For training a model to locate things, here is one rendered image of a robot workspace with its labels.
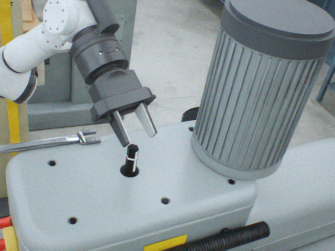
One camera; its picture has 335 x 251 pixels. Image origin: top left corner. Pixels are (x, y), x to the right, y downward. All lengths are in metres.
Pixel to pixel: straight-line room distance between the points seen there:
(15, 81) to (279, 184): 0.67
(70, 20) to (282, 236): 0.72
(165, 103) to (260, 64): 3.68
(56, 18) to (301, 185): 0.70
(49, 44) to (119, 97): 0.21
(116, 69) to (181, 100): 3.74
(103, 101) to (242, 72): 0.24
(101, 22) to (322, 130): 4.09
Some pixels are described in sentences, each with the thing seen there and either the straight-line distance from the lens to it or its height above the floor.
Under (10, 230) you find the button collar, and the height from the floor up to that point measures 1.79.
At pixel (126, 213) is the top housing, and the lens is 0.76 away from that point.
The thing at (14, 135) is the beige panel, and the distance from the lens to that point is 2.94.
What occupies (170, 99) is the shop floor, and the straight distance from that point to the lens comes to 4.47.
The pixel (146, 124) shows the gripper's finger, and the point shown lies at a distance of 0.77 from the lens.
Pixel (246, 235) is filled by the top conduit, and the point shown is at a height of 1.80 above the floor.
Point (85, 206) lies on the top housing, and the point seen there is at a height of 1.89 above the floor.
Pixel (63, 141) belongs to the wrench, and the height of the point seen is 1.90.
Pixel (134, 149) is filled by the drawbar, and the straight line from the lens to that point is 0.79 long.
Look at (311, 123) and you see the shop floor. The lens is 4.78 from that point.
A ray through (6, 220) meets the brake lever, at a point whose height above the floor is 1.71.
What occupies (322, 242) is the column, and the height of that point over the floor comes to 1.56.
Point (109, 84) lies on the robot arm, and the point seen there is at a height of 2.06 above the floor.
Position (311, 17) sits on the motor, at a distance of 0.79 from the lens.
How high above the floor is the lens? 2.47
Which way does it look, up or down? 37 degrees down
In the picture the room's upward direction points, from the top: 11 degrees clockwise
